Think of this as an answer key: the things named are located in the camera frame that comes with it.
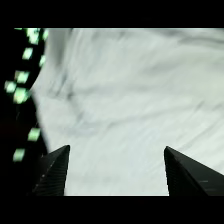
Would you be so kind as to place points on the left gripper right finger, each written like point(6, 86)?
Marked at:
point(186, 180)

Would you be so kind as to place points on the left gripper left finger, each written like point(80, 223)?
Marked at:
point(55, 176)

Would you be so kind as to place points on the light grey garment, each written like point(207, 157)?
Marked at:
point(133, 100)

